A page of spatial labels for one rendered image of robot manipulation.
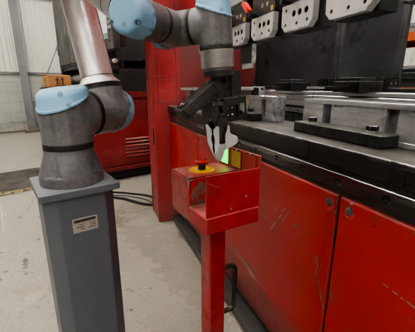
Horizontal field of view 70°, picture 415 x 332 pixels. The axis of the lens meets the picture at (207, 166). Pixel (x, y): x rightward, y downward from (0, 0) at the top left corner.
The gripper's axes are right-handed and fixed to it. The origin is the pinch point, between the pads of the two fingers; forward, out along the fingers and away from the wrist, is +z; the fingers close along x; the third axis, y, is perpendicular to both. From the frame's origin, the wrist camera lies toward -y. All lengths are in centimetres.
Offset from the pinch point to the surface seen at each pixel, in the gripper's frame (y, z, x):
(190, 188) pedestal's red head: -5.7, 8.4, 4.6
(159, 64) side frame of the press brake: 41, -28, 136
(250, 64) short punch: 47, -22, 46
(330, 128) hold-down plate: 28.8, -3.5, -10.0
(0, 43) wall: -73, -114, 723
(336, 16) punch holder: 36.0, -30.9, -4.8
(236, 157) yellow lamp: 9.4, 3.2, 5.0
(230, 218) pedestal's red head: 0.2, 15.0, -4.7
